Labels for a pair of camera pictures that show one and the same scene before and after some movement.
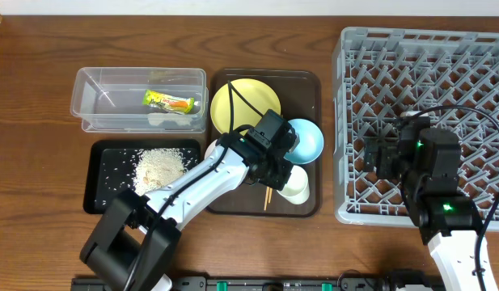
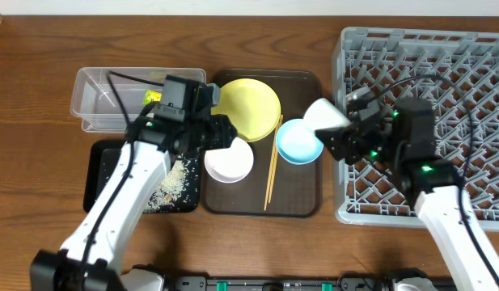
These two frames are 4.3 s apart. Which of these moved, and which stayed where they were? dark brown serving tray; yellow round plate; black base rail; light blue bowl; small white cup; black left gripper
Moved: black left gripper; small white cup
Stayed: light blue bowl; black base rail; dark brown serving tray; yellow round plate
